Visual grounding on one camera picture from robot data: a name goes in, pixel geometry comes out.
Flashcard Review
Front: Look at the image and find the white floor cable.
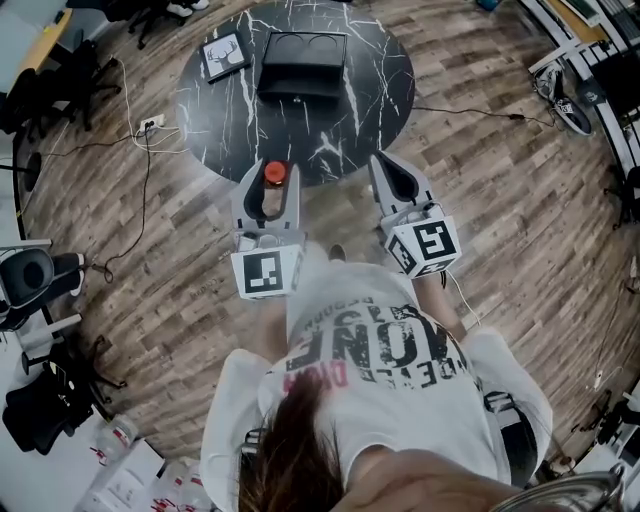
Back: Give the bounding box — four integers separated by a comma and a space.
118, 56, 192, 155

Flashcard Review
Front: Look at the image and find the grey padded chair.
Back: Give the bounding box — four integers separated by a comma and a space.
0, 246, 85, 332

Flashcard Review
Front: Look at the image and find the grey sneaker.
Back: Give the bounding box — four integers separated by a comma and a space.
531, 64, 595, 137

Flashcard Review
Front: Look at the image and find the clear plastic bottle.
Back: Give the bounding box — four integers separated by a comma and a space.
93, 413, 140, 467

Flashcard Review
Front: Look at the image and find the long black cable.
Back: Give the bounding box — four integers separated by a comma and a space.
409, 105, 557, 127

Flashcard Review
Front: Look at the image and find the black shoulder strap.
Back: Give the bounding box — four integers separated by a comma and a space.
483, 389, 540, 487

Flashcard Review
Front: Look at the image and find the deer picture frame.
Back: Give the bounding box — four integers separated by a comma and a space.
199, 30, 253, 85

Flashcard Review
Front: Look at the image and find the black floor cable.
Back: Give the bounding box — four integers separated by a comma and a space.
88, 124, 153, 283

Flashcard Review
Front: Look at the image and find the person's left forearm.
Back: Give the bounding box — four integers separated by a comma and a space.
258, 298, 295, 362

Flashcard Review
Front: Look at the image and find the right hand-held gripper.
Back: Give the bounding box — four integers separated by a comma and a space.
367, 150, 462, 280

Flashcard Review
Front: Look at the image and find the white cardboard box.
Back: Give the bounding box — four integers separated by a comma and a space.
81, 439, 167, 512

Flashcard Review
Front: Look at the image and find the person's right forearm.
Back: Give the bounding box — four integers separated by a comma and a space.
413, 272, 470, 342

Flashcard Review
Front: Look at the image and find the white printed t-shirt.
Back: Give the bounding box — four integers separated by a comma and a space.
198, 259, 555, 512

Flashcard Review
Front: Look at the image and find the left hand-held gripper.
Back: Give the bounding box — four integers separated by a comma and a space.
229, 160, 307, 302

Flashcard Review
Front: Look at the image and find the black box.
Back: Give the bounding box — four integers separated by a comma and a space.
255, 30, 349, 107

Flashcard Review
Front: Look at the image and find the black office chair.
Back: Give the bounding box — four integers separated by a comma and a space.
13, 38, 123, 132

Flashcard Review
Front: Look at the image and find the yellow-edged desk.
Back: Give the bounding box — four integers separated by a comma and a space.
0, 0, 75, 97

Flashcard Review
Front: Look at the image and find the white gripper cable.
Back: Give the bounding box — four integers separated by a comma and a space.
446, 269, 482, 327

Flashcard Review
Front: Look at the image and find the metal head mount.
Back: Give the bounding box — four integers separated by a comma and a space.
513, 462, 629, 512

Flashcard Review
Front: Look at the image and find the small red-capped bottle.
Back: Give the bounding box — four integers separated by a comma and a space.
262, 160, 288, 214

